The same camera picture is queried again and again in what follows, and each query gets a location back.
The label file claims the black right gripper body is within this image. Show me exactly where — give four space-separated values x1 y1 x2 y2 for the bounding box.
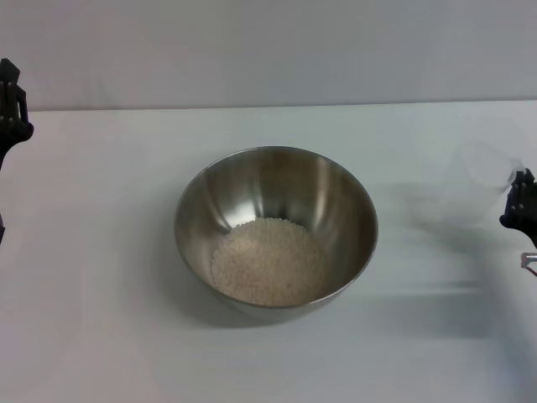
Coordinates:
499 201 537 249

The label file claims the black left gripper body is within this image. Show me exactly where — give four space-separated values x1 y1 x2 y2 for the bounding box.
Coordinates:
0 122 34 169

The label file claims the clear plastic measuring cup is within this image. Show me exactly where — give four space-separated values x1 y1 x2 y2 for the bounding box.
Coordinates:
451 142 525 236

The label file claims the stainless steel mixing bowl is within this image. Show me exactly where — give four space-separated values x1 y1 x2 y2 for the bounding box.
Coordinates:
173 145 379 325

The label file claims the white uncooked rice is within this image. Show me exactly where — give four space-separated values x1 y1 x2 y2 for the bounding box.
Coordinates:
209 217 327 307

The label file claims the white cable connector with wires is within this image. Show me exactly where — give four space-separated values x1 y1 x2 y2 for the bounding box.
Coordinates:
519 250 537 276

